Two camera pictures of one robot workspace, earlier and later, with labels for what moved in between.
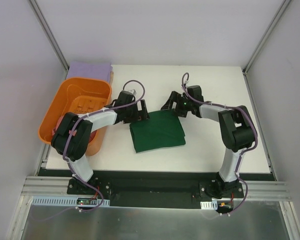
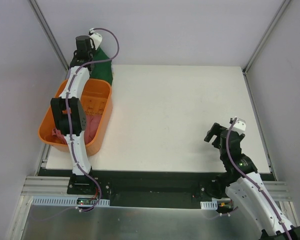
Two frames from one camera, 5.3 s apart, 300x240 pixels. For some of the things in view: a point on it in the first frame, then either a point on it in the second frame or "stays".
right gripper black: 176,103 to 220,135
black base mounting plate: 183,189 stays
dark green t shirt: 162,130 to 103,70
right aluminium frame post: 284,4 stays
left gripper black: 138,111 to 89,56
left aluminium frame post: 50,36 stays
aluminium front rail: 47,186 stays
